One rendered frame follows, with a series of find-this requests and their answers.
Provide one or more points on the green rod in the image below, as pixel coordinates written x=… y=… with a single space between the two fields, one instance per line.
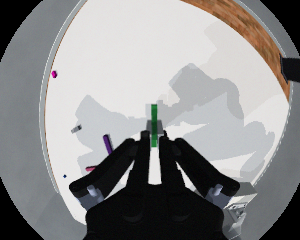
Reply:
x=154 y=124

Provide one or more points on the pink rod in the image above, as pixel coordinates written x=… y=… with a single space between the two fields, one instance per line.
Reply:
x=90 y=168

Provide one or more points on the purple rod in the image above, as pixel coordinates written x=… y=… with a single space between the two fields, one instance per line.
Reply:
x=107 y=144

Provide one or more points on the small magenta block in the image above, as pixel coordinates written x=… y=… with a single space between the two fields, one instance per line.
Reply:
x=54 y=74

